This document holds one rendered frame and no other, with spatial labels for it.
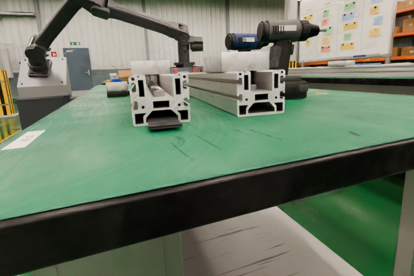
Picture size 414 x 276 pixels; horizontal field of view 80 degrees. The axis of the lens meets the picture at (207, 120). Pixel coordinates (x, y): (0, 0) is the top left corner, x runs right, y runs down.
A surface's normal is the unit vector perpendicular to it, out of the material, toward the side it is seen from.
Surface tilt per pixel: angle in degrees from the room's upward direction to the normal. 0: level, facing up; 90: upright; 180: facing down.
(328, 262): 0
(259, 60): 90
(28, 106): 90
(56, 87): 90
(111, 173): 0
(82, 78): 90
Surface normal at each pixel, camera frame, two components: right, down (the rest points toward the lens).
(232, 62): 0.25, 0.18
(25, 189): -0.04, -0.98
